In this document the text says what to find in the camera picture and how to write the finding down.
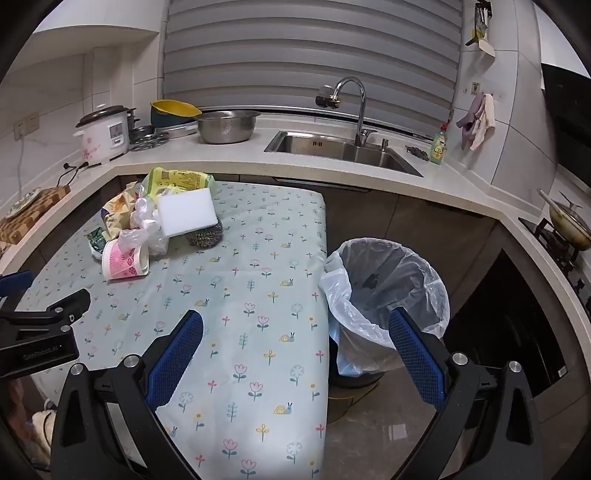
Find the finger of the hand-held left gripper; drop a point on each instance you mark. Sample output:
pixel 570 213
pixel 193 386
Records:
pixel 16 282
pixel 60 311

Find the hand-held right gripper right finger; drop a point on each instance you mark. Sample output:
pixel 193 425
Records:
pixel 415 355

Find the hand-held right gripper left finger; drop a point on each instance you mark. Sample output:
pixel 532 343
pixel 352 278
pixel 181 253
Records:
pixel 178 355

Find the black trash bin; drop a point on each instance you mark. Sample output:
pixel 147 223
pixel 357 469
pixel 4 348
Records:
pixel 355 381

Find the clear plastic bin liner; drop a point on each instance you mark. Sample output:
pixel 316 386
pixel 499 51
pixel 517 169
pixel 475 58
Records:
pixel 341 304

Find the beige fuzzy slipper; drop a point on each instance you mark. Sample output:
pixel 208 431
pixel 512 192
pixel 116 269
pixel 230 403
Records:
pixel 44 424

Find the pink paper cup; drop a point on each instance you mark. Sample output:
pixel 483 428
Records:
pixel 122 263

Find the patterned plate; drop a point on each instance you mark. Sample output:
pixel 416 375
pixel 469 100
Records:
pixel 23 201

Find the checkered wooden cutting board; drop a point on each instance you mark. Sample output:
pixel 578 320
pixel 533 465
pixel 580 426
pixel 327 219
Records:
pixel 41 203

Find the crumpled clear plastic bag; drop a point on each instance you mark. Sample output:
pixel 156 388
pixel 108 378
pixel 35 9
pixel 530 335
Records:
pixel 138 240
pixel 145 212

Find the floral printed tablecloth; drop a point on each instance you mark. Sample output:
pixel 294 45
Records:
pixel 258 286

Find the yellow white snack wrapper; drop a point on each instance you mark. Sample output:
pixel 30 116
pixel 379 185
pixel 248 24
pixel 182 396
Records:
pixel 117 212

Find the steel wool scrubber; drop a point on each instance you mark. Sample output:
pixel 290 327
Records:
pixel 205 237

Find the white sponge block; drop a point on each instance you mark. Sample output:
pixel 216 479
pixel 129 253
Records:
pixel 187 212

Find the white floral rice cooker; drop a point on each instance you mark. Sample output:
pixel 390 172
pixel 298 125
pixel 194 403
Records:
pixel 99 138

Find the yellow green snack bag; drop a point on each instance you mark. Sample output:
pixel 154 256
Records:
pixel 180 180

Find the black gas stove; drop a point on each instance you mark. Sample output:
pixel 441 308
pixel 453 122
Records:
pixel 554 240

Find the round steel steamer rack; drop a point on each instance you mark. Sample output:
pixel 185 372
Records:
pixel 147 142

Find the small steel pot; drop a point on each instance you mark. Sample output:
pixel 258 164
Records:
pixel 142 133

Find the dark lidded pot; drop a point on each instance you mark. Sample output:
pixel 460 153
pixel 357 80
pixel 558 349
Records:
pixel 133 121

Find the dark scouring pad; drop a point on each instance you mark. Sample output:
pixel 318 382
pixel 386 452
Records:
pixel 418 152

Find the metal wok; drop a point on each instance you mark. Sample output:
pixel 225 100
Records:
pixel 570 221

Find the white kitchen counter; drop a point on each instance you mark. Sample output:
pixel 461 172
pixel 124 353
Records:
pixel 231 157

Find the green dish soap bottle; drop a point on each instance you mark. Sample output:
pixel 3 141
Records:
pixel 438 147

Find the metal tray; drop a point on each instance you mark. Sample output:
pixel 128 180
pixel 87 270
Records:
pixel 180 130

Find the stainless steel sink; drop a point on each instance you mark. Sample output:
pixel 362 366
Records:
pixel 332 147

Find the steel colander bowl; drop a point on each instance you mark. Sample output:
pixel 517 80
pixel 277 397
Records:
pixel 226 129

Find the yellow plastic basin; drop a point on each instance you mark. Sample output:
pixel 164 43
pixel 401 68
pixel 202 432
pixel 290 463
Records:
pixel 175 108

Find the beige hanging cloth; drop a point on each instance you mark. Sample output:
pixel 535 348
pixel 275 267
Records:
pixel 485 120

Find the chrome gooseneck faucet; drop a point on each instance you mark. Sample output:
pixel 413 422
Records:
pixel 361 115

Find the purple hanging cloth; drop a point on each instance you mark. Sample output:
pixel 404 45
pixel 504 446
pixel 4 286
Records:
pixel 471 115

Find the black range hood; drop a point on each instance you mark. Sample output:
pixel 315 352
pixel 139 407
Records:
pixel 568 115

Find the white spatula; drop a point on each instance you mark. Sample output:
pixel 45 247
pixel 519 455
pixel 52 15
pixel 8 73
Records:
pixel 487 48

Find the grey striped window blind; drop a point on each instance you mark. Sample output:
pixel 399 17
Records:
pixel 300 55

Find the hanging metal utensil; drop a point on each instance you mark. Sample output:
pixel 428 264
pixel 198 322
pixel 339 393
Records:
pixel 481 14

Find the white wall outlet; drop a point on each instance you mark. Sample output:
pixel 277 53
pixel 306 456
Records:
pixel 25 127

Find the white wall cabinet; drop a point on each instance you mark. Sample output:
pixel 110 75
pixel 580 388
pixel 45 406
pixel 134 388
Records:
pixel 101 27

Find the small wall hook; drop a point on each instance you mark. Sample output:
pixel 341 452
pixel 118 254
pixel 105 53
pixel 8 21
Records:
pixel 475 87

